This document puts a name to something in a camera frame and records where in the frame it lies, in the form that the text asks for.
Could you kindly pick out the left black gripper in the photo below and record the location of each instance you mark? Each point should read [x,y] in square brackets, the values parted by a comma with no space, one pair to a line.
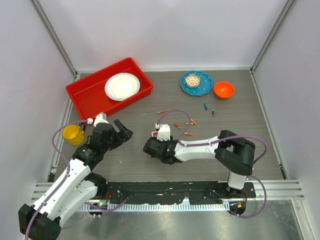
[126,135]

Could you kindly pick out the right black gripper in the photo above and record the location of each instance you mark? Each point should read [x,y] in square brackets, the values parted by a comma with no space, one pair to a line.
[167,141]

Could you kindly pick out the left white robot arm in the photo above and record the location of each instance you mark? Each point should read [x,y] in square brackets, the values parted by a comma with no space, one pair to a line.
[45,218]

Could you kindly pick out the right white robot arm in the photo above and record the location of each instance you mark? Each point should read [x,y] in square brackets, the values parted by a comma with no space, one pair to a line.
[232,151]

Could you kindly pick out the red orange battery centre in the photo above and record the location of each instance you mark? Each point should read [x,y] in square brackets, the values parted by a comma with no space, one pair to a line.
[177,126]

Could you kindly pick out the orange battery pair right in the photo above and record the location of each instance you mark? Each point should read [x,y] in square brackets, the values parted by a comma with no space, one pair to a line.
[192,121]

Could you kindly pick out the white paper plate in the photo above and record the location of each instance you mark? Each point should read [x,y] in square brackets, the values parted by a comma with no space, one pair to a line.
[122,86]

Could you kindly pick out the yellow plastic mug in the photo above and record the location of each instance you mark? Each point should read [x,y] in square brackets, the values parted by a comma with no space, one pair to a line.
[74,134]

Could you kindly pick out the red plastic bin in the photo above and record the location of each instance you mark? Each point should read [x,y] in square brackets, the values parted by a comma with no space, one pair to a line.
[88,94]

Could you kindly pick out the blue battery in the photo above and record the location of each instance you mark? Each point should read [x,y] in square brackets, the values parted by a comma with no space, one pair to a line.
[205,106]

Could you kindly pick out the small patterned flower bowl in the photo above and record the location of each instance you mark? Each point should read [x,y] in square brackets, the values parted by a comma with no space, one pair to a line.
[192,80]

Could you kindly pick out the blue ceramic plate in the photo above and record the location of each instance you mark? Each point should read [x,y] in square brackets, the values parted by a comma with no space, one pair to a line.
[204,88]

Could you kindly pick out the orange plastic bowl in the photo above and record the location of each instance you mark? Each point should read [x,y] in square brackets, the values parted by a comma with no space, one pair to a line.
[223,90]

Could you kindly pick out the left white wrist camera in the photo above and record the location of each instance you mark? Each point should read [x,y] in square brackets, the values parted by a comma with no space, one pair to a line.
[101,118]

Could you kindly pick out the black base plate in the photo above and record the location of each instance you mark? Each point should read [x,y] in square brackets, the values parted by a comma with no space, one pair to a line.
[172,192]

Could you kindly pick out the white slotted cable duct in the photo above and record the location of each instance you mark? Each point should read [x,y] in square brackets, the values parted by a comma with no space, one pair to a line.
[183,207]

